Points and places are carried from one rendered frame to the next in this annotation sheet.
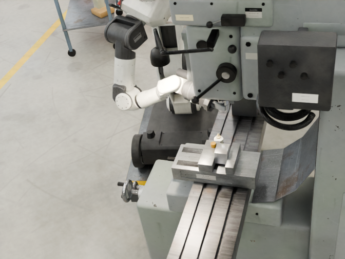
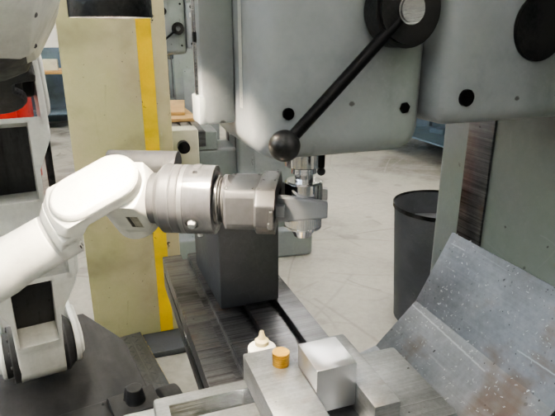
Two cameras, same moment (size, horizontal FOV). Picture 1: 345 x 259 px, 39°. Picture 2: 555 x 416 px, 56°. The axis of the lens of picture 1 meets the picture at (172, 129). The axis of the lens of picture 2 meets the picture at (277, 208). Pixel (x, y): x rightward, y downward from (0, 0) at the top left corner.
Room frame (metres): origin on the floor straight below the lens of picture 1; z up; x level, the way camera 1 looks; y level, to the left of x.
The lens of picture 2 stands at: (1.08, 0.23, 1.43)
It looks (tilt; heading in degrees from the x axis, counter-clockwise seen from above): 19 degrees down; 317
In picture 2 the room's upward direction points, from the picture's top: straight up
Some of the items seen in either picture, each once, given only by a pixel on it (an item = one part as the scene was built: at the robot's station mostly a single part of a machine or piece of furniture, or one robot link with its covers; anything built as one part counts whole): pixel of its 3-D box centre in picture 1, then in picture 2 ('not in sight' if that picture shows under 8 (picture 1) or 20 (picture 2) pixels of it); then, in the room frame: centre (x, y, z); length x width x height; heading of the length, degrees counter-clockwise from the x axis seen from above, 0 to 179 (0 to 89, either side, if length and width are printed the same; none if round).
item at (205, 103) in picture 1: (205, 96); (231, 201); (1.58, -0.15, 1.23); 0.13 x 0.12 x 0.10; 132
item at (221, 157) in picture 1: (222, 153); (325, 373); (1.44, -0.18, 1.03); 0.06 x 0.05 x 0.06; 157
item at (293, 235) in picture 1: (229, 230); not in sight; (1.52, -0.19, 0.42); 0.81 x 0.32 x 0.60; 67
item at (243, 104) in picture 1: (247, 86); (233, 238); (1.89, -0.39, 1.02); 0.22 x 0.12 x 0.20; 158
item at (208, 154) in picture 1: (209, 155); (283, 396); (1.46, -0.13, 1.01); 0.15 x 0.06 x 0.04; 157
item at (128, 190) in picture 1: (134, 191); not in sight; (1.71, 0.24, 0.62); 0.16 x 0.12 x 0.12; 67
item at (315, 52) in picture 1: (295, 72); not in sight; (1.09, -0.36, 1.62); 0.20 x 0.09 x 0.21; 67
